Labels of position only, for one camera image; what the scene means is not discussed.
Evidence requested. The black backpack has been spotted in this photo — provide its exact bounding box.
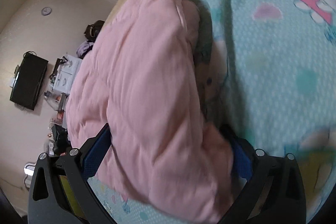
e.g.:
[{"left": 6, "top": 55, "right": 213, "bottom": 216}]
[{"left": 84, "top": 20, "right": 105, "bottom": 43}]

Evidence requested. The Hello Kitty blue blanket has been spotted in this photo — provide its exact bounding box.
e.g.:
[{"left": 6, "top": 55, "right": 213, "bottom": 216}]
[{"left": 86, "top": 0, "right": 336, "bottom": 224}]

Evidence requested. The white drawer chest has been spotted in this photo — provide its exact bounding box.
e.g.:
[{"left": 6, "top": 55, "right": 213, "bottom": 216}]
[{"left": 52, "top": 55, "right": 82, "bottom": 95}]

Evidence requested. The purple wall clock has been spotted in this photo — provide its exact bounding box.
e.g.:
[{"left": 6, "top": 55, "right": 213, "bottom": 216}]
[{"left": 41, "top": 7, "right": 52, "bottom": 16}]

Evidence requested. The wall mounted black television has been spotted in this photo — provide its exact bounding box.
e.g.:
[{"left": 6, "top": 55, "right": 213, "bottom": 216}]
[{"left": 10, "top": 52, "right": 49, "bottom": 110}]

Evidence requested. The lilac garment pile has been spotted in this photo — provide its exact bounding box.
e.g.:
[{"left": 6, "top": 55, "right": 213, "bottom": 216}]
[{"left": 76, "top": 42, "right": 94, "bottom": 59}]

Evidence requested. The pink quilted jacket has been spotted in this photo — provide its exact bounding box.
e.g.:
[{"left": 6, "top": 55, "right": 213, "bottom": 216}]
[{"left": 66, "top": 0, "right": 233, "bottom": 223}]

